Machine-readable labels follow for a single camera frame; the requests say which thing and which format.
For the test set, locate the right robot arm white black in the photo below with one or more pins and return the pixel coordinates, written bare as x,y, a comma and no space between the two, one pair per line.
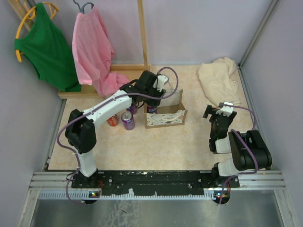
248,149

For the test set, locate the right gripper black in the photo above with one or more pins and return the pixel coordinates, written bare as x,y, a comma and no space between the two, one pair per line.
211,110

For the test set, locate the grey clothes hanger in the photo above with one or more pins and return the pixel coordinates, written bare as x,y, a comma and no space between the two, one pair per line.
82,8

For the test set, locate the cream folded cloth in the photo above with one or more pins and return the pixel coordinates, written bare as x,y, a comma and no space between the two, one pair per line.
216,82

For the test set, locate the wooden clothes rack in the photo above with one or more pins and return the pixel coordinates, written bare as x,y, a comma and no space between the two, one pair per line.
132,71

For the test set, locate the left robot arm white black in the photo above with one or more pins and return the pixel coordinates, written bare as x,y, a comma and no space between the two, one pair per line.
82,125

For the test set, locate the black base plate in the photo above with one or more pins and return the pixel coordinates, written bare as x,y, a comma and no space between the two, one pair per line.
148,183

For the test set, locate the pink shirt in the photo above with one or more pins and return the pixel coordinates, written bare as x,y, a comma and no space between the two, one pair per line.
93,54

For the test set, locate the red can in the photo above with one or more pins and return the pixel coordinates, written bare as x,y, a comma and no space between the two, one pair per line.
113,121

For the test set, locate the purple soda can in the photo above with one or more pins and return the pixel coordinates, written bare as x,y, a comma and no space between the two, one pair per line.
132,109

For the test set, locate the green tank top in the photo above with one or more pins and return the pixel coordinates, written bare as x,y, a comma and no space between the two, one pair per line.
47,49

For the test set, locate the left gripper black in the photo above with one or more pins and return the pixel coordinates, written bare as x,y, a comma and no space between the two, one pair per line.
159,96

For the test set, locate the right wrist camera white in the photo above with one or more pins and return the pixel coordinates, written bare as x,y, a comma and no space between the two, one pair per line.
226,107

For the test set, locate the aluminium frame rail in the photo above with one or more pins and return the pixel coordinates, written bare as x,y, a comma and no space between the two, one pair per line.
53,185

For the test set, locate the canvas tote bag patterned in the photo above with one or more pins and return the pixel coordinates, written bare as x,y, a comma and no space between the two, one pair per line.
170,112

